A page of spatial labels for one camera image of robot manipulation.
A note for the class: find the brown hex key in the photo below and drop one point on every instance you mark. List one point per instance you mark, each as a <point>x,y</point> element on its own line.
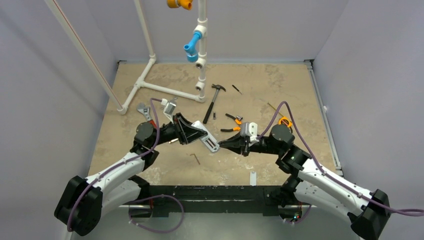
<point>194,155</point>

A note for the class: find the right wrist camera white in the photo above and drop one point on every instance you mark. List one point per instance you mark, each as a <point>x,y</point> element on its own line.
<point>249,131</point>

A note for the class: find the orange pipe fitting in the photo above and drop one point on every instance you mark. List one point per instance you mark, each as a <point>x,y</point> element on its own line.
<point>185,4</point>

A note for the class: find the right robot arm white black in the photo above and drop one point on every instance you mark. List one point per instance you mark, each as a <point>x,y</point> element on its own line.
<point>309,182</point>

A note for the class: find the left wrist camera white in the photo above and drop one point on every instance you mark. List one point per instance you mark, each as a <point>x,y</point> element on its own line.
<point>169,107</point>

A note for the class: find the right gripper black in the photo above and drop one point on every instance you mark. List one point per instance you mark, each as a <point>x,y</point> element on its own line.
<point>245,145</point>

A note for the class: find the black handled hammer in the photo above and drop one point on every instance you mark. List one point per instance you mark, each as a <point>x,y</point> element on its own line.
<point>217,88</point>

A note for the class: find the silver battery cover plate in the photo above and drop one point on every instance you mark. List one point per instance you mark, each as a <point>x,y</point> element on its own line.
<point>253,178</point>

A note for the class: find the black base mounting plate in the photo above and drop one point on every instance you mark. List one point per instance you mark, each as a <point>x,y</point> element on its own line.
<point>268,200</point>

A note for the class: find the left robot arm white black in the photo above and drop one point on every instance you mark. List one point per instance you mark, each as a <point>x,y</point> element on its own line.
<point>86,199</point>

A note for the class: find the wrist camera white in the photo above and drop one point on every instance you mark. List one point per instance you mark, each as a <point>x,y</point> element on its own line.
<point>249,131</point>
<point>169,107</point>

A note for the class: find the aluminium rail frame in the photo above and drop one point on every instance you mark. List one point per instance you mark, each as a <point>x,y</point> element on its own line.
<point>260,83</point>

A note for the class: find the blue pipe fitting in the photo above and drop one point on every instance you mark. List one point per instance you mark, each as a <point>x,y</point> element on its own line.
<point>190,47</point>

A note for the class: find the orange tape measure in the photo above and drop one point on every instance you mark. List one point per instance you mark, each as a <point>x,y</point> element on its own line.
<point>283,119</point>

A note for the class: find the adjustable wrench red handle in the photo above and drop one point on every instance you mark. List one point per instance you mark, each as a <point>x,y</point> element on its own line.
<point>145,111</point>

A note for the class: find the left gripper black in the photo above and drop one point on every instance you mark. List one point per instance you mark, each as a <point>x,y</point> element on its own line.
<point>186,132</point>

